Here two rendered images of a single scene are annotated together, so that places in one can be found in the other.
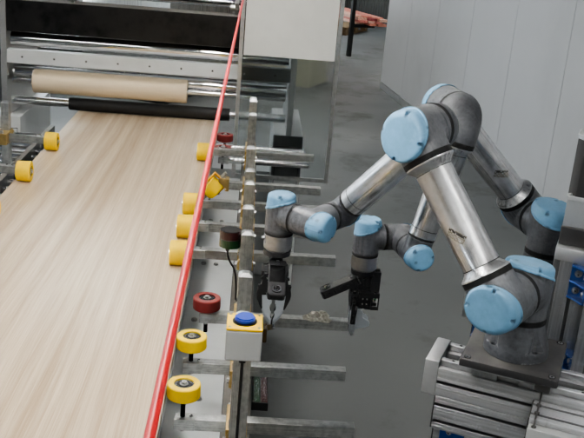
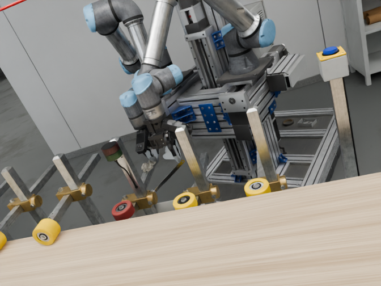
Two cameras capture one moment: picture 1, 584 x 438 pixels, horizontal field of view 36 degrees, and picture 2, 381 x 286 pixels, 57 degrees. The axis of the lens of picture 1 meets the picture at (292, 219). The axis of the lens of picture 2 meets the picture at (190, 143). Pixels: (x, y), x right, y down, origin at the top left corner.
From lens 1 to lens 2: 203 cm
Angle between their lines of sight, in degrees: 63
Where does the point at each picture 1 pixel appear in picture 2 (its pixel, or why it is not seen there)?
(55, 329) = not seen: outside the picture
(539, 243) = (165, 59)
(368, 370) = not seen: hidden behind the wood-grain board
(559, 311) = (217, 59)
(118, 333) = (173, 243)
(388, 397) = not seen: hidden behind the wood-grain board
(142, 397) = (279, 201)
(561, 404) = (270, 70)
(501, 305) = (272, 24)
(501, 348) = (253, 63)
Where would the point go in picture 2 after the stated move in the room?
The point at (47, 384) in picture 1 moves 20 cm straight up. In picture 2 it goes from (271, 264) to (250, 200)
